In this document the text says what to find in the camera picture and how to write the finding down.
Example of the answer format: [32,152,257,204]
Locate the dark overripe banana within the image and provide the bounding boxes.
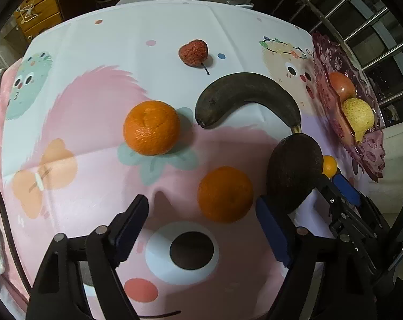
[195,72,302,134]

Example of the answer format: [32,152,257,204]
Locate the cartoon printed tablecloth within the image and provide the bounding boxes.
[0,0,365,320]

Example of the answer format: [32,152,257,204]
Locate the white floral curtain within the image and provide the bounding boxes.
[365,120,403,214]

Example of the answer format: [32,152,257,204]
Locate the purple glass bowl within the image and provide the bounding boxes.
[310,31,386,183]

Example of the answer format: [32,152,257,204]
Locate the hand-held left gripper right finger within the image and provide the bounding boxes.
[255,196,379,320]

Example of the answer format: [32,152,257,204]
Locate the wooden desk with drawers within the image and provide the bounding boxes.
[15,0,129,44]

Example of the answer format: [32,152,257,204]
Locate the orange tangerine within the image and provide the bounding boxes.
[123,100,181,156]
[322,155,338,178]
[197,166,254,224]

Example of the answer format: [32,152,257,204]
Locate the black cable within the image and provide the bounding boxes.
[0,170,33,289]

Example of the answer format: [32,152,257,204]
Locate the dark avocado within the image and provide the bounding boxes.
[266,133,324,214]

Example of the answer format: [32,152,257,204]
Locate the red apple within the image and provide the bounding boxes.
[328,71,356,98]

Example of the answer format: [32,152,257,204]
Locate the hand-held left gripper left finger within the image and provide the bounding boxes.
[25,194,149,320]

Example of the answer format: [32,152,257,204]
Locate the small red wrinkled fruit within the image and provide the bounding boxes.
[178,39,210,75]

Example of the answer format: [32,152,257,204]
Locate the metal window grille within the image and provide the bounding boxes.
[271,0,403,127]

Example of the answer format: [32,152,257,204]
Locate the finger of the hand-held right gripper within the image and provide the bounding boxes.
[310,173,350,219]
[333,173,390,237]

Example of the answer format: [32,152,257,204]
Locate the white charging cable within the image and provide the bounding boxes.
[16,3,37,24]

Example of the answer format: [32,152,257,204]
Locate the yellow pear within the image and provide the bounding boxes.
[342,98,376,144]

